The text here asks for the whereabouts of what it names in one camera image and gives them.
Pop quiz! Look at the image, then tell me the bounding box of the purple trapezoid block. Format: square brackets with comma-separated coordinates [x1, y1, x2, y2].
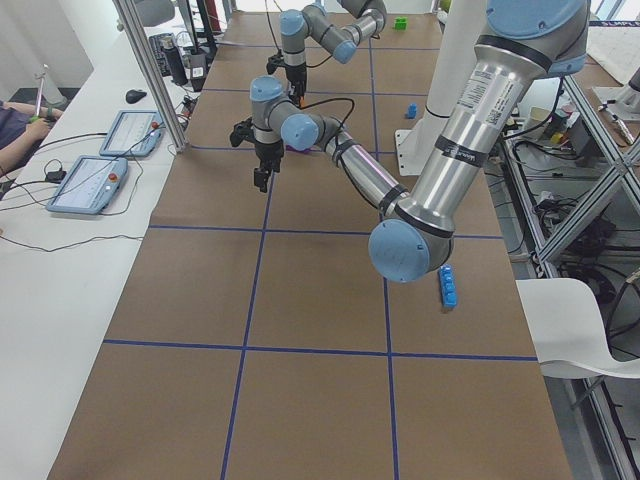
[285, 144, 312, 154]

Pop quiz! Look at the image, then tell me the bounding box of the seated person hand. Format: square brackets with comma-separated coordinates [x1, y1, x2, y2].
[22, 118, 51, 143]

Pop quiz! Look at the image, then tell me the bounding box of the small blue block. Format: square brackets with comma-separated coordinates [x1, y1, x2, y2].
[405, 103, 418, 120]

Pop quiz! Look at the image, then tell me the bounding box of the green two-stud block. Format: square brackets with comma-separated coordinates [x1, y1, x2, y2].
[393, 17, 408, 31]

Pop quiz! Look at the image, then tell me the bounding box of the black water bottle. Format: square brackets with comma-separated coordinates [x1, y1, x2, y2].
[162, 37, 188, 86]

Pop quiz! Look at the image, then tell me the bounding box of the upper teach pendant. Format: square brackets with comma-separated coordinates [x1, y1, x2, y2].
[99, 110, 163, 157]

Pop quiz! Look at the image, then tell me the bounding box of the teach pendant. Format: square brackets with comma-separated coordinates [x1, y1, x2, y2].
[99, 110, 163, 157]
[46, 155, 128, 215]

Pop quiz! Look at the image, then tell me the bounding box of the black keyboard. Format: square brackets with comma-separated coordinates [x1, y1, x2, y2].
[148, 33, 177, 77]

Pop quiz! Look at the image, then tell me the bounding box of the black computer mouse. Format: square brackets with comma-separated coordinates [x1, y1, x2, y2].
[125, 89, 147, 105]

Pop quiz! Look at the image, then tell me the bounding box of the lower teach pendant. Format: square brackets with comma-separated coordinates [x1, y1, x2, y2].
[46, 155, 128, 215]

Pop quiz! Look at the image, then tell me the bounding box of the long blue stud block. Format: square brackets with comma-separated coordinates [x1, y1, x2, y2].
[438, 264, 458, 310]

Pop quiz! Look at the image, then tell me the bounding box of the black power adapter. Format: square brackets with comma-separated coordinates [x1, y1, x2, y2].
[45, 169, 67, 184]

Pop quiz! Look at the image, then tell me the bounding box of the white chair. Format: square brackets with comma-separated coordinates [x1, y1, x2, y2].
[516, 278, 639, 379]

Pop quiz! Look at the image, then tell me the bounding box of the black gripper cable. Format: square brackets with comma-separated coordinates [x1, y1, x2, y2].
[299, 97, 357, 151]

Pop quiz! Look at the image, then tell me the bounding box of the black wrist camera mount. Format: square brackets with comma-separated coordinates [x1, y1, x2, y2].
[229, 117, 255, 148]

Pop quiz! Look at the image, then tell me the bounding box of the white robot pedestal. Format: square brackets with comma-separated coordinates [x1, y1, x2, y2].
[395, 0, 487, 176]

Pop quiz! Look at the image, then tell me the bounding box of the aluminium frame post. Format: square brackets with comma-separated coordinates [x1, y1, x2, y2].
[113, 0, 187, 153]

